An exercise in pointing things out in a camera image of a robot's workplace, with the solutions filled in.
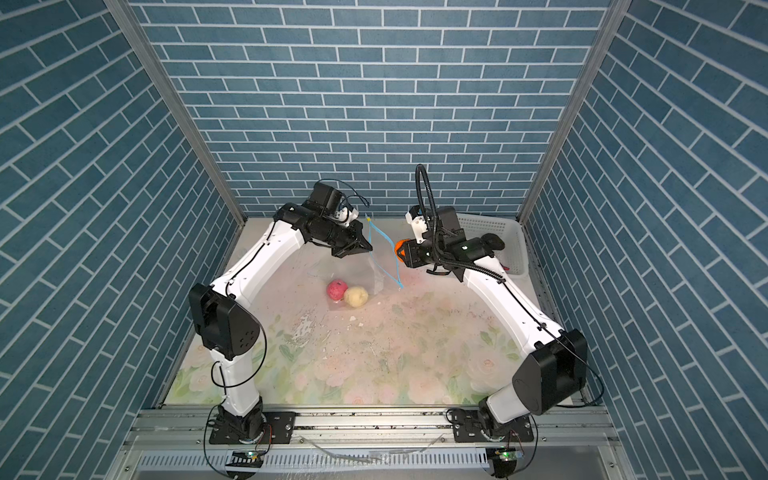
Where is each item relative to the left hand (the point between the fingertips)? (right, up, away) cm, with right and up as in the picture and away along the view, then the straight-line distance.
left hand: (374, 246), depth 81 cm
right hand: (+8, 0, -1) cm, 8 cm away
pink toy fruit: (-13, -14, +13) cm, 23 cm away
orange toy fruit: (+6, 0, -2) cm, 7 cm away
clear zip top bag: (-7, -11, +21) cm, 25 cm away
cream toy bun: (-6, -16, +10) cm, 20 cm away
